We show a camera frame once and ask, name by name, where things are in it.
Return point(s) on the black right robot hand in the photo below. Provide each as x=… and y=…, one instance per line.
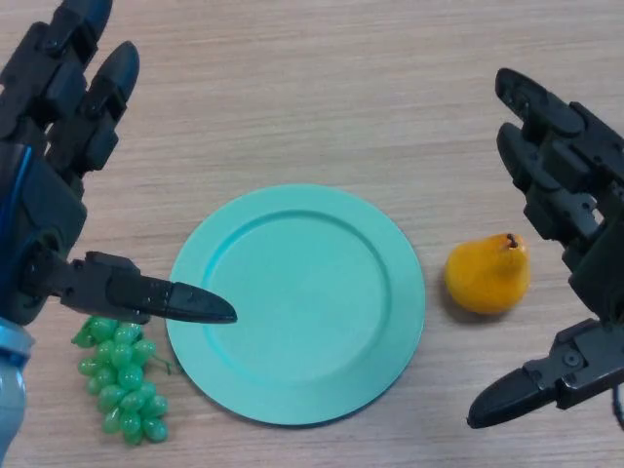
x=599, y=273

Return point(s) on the yellow pear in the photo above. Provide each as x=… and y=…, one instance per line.
x=480, y=280

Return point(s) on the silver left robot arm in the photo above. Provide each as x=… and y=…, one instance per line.
x=11, y=390

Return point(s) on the green grape bunch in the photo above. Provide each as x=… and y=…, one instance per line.
x=122, y=385

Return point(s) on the turquoise round plate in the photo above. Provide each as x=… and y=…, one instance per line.
x=297, y=307

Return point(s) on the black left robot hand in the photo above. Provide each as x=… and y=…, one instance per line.
x=44, y=205

